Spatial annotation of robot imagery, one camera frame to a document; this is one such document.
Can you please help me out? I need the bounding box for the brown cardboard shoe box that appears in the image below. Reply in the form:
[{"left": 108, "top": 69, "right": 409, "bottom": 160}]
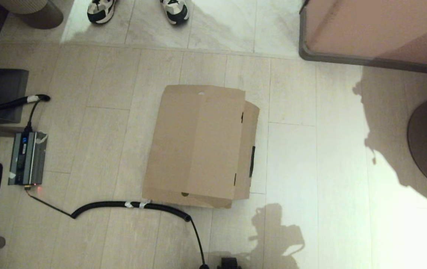
[{"left": 141, "top": 84, "right": 261, "bottom": 209}]

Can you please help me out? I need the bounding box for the grey black robot base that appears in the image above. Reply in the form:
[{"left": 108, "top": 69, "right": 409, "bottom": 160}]
[{"left": 217, "top": 257, "right": 242, "bottom": 269}]

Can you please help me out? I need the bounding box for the grey power inverter box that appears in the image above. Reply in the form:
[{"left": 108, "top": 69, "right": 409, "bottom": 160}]
[{"left": 7, "top": 131, "right": 48, "bottom": 186}]

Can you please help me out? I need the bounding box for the black white chunky sneaker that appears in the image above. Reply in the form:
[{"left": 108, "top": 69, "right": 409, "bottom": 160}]
[
  {"left": 87, "top": 0, "right": 117, "bottom": 25},
  {"left": 160, "top": 0, "right": 190, "bottom": 26}
]

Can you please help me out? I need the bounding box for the pink furniture with grey base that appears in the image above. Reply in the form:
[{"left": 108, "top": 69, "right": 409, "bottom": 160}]
[{"left": 299, "top": 0, "right": 427, "bottom": 77}]

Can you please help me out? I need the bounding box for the round ribbed beige stool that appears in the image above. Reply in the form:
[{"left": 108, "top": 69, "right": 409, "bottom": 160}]
[{"left": 0, "top": 0, "right": 64, "bottom": 30}]

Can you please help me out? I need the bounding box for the black coiled cable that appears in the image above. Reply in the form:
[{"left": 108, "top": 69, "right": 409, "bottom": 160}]
[{"left": 25, "top": 187, "right": 209, "bottom": 269}]

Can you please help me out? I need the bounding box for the black corrugated hose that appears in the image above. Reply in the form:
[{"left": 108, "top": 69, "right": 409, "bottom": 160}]
[{"left": 0, "top": 94, "right": 50, "bottom": 132}]

